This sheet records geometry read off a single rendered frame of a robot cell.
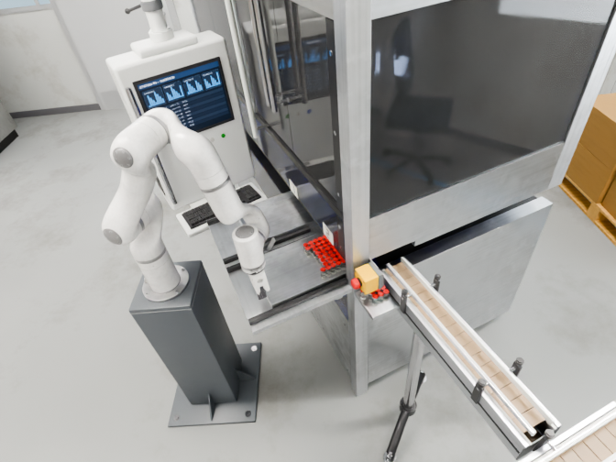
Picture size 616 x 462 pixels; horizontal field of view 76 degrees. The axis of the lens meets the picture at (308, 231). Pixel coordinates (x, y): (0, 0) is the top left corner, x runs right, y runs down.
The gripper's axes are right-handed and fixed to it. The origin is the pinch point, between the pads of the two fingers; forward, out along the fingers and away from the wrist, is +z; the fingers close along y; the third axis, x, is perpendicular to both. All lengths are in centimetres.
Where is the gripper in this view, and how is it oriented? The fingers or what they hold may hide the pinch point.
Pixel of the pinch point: (261, 293)
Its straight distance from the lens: 149.2
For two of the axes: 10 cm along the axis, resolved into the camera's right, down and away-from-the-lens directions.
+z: 0.9, 7.3, 6.7
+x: -9.1, 3.4, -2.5
